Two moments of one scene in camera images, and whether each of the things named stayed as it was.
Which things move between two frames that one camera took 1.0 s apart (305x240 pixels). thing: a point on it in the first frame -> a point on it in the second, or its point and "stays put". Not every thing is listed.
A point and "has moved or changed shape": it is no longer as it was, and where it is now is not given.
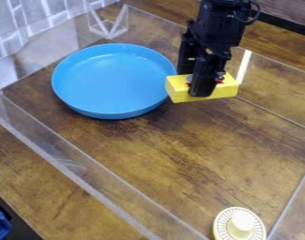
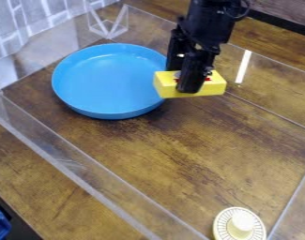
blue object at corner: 1,225 stays put
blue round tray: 112,81 stays put
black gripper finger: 188,54 -> 176,50
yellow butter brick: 177,89 has moved or changed shape
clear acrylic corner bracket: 109,28 stays put
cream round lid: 236,223 stays put
